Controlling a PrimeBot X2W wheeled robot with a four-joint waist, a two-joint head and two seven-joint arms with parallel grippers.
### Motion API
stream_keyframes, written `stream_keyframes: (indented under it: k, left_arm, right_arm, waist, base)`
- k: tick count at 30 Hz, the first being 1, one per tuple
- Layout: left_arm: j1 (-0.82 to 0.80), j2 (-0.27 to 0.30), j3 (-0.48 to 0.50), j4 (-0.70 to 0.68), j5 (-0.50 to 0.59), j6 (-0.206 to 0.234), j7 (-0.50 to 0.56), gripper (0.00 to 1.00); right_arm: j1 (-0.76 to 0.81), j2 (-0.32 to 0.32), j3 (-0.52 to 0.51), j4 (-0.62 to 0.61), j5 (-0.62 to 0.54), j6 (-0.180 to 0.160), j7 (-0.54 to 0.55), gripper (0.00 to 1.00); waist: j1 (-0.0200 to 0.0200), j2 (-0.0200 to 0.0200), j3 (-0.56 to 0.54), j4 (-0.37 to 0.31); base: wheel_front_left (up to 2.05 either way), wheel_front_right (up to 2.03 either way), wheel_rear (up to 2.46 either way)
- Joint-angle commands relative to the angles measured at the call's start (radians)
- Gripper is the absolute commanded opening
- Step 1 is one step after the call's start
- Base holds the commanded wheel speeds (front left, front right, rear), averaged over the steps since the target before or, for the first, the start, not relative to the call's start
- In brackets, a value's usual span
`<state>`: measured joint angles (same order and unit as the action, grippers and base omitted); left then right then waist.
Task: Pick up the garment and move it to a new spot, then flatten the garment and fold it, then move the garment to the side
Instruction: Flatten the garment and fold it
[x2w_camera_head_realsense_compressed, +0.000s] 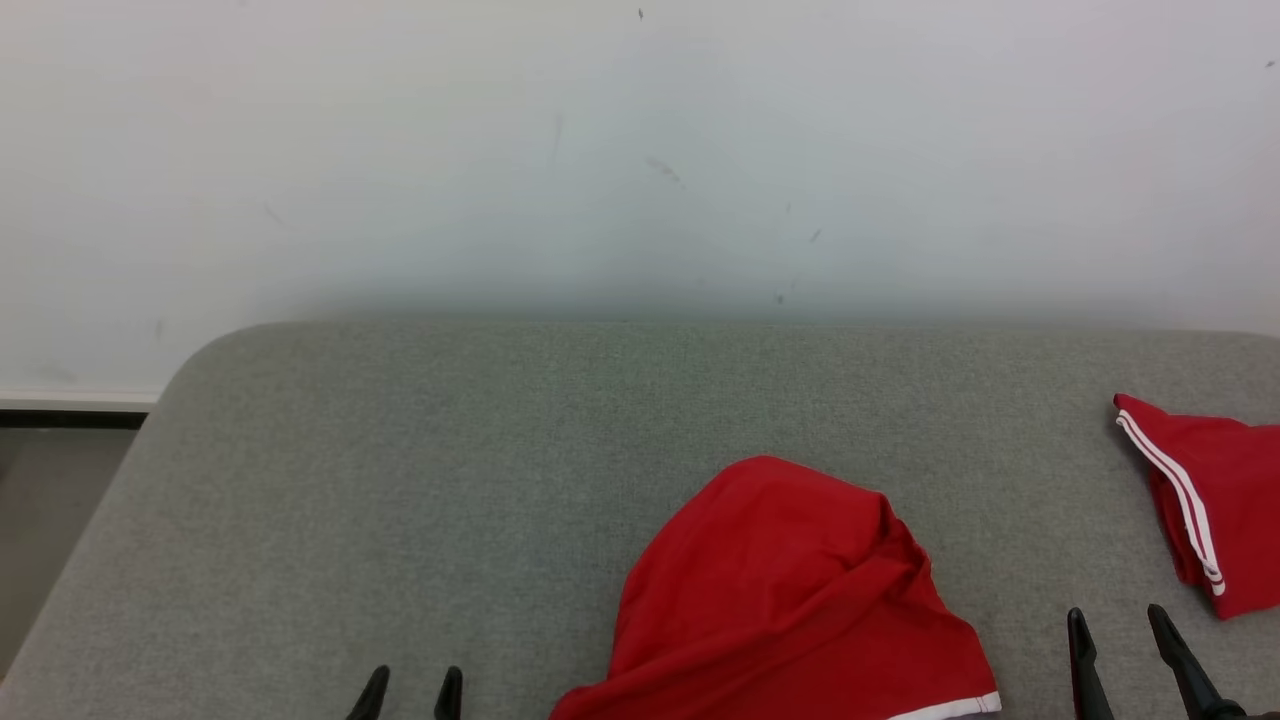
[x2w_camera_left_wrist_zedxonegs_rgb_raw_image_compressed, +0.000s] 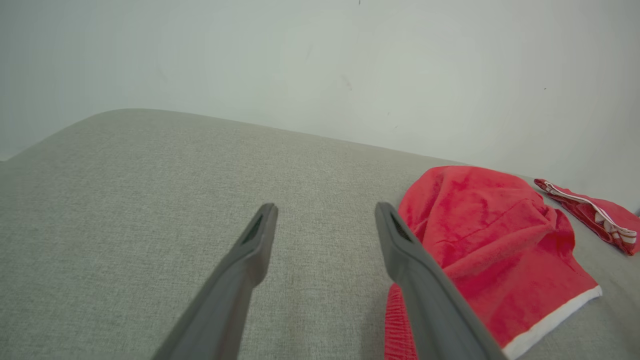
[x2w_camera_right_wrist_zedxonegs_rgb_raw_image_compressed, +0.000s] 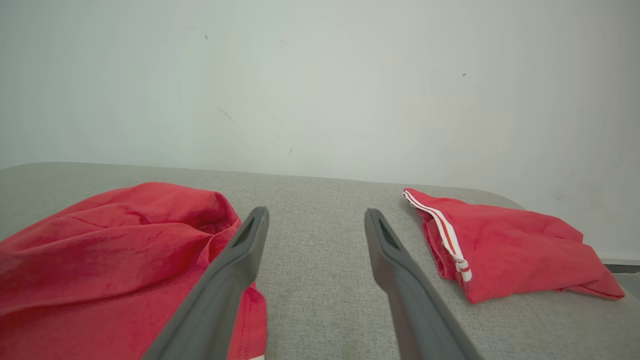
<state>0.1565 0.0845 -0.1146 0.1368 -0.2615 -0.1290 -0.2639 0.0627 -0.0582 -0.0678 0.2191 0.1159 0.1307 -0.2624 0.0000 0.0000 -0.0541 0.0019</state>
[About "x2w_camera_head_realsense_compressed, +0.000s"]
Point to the white and black wall baseboard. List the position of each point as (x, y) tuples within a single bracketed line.
[(70, 410)]

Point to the red shorts with white trim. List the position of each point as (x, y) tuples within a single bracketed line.
[(780, 580)]

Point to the red Bulls jersey white sleeves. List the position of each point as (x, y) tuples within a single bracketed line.
[(1235, 480)]

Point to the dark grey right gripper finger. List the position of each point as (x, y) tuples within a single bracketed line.
[(1195, 685), (1088, 685)]

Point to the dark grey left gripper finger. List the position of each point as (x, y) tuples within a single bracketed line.
[(450, 700), (370, 700)]

